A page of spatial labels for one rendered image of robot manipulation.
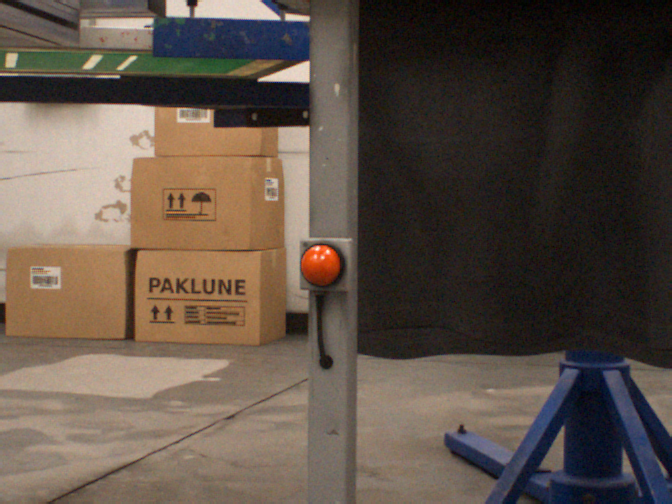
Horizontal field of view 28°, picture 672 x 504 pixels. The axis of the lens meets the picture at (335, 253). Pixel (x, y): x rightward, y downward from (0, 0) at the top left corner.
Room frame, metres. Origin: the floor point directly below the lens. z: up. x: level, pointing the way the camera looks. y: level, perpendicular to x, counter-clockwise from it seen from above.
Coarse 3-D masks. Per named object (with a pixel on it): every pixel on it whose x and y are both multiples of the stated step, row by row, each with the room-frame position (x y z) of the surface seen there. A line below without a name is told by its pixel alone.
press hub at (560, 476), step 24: (576, 360) 2.81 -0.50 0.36; (600, 360) 2.79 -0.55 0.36; (624, 360) 2.83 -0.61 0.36; (576, 408) 2.80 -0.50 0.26; (600, 408) 2.79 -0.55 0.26; (576, 432) 2.80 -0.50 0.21; (600, 432) 2.79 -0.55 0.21; (576, 456) 2.80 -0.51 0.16; (600, 456) 2.79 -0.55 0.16; (552, 480) 2.83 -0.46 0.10; (576, 480) 2.79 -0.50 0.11; (600, 480) 2.78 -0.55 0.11; (624, 480) 2.79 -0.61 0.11
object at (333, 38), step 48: (336, 0) 1.30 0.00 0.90; (336, 48) 1.30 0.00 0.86; (336, 96) 1.30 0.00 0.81; (336, 144) 1.30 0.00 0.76; (336, 192) 1.30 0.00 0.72; (336, 240) 1.29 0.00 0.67; (336, 288) 1.28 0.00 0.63; (336, 336) 1.30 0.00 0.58; (336, 384) 1.30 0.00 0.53; (336, 432) 1.30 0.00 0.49; (336, 480) 1.30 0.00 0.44
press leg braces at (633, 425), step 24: (576, 384) 2.77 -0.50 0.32; (600, 384) 2.77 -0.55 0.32; (624, 384) 2.75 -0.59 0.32; (552, 408) 2.73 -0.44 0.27; (624, 408) 2.70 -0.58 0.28; (648, 408) 2.96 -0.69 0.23; (528, 432) 2.71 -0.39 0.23; (552, 432) 2.71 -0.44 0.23; (624, 432) 2.67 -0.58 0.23; (648, 432) 2.98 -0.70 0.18; (528, 456) 2.66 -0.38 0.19; (648, 456) 2.62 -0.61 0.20; (504, 480) 2.64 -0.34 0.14; (528, 480) 2.66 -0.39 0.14; (648, 480) 2.57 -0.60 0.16
